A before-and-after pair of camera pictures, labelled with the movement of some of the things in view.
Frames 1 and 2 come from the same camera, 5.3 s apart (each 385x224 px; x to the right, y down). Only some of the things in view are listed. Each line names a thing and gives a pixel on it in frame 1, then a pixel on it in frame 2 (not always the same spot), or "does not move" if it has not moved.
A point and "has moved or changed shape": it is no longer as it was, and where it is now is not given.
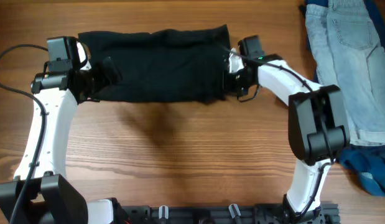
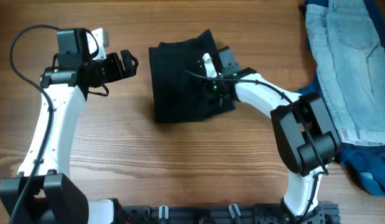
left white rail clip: (166, 212) does not move
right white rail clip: (232, 211) does not move
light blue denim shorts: (349, 53) does not move
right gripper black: (227, 85) → (208, 93)
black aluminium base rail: (265, 213) does not move
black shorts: (170, 65) has moved or changed shape
